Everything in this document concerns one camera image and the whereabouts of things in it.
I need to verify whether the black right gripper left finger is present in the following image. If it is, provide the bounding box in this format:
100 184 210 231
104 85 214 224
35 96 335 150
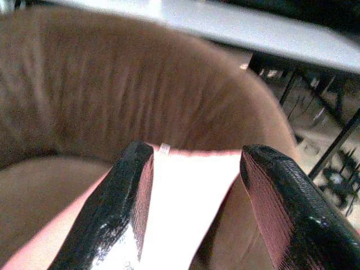
48 141 155 270

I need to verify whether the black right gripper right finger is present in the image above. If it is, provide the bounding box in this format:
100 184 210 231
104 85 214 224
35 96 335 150
240 144 360 270

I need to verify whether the white table top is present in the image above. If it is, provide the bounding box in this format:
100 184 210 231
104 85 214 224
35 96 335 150
47 0 360 74

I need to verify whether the black metal table frame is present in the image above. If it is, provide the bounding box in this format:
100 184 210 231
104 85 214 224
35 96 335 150
249 52 360 217

